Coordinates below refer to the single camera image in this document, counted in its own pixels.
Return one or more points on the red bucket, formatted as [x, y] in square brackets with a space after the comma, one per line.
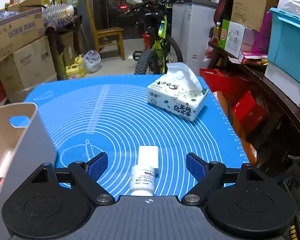
[146, 41]

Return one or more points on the dark wooden side table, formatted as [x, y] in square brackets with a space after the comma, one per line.
[62, 30]

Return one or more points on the white plastic bottle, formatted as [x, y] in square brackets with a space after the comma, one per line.
[142, 178]

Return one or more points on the bag of empty plastic bottles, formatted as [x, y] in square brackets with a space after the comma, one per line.
[57, 11]

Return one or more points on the magenta bag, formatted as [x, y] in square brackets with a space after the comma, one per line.
[262, 33]

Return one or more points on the clear bag with purple contents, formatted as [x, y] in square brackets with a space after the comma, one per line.
[92, 61]

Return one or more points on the green and white carton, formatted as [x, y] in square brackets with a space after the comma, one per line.
[231, 37]

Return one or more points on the green and black bicycle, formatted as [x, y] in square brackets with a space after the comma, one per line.
[160, 42]

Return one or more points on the tall flat cardboard box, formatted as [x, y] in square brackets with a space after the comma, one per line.
[252, 2]

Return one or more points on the dark wooden sideboard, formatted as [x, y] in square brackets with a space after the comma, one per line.
[272, 92]

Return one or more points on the open printed cardboard box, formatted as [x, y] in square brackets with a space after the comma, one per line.
[15, 35]

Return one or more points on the beige plastic storage bin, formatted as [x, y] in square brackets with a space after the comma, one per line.
[27, 155]

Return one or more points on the yellow plastic jug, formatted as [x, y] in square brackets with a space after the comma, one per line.
[73, 70]

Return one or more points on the drink bottle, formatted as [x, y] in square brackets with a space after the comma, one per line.
[216, 33]

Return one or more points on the red paper bag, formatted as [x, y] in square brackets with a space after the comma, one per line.
[220, 78]

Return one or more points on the blue silicone baking mat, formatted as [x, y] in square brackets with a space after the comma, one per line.
[120, 110]

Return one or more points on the white tissue box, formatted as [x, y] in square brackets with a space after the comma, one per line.
[175, 100]

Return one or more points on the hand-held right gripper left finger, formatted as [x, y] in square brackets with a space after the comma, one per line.
[98, 166]

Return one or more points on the large white-sided cardboard box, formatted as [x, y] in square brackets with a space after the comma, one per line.
[27, 65]

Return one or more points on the red gift box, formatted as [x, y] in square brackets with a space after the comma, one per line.
[249, 112]

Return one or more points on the white chest freezer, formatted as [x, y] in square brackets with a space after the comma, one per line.
[192, 30]

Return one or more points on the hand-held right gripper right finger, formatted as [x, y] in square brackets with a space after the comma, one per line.
[195, 166]

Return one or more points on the teal plastic storage crate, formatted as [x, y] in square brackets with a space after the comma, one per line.
[287, 45]

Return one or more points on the wooden chair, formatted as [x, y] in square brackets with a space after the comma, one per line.
[107, 33]

